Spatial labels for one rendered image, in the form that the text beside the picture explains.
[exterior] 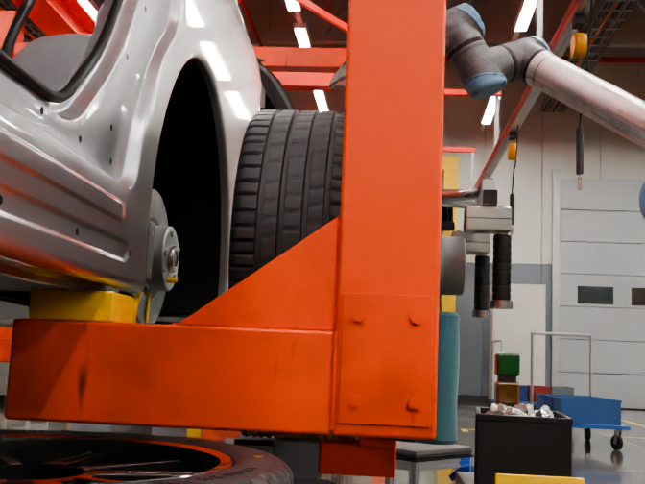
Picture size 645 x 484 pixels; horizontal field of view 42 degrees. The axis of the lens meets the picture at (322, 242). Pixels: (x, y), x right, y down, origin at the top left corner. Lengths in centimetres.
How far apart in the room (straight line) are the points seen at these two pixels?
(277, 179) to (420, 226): 37
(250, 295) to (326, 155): 39
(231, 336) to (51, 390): 30
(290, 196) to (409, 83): 34
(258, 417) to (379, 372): 20
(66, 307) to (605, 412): 624
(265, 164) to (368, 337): 47
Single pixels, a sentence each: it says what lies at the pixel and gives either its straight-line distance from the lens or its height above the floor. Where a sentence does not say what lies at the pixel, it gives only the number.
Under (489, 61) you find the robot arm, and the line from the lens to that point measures 200.
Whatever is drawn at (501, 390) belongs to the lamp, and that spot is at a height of 60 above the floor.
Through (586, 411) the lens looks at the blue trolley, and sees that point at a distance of 731.
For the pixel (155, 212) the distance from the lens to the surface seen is 201.
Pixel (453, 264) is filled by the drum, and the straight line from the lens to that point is 181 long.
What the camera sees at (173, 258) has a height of 85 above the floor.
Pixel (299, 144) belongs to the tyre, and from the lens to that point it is 166.
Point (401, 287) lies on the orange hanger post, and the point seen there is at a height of 75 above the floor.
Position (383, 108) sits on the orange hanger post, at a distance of 138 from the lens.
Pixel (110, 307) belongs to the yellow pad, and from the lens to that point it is 141.
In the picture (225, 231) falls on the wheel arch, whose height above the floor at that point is 97.
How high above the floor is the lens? 64
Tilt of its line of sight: 8 degrees up
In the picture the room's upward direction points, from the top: 2 degrees clockwise
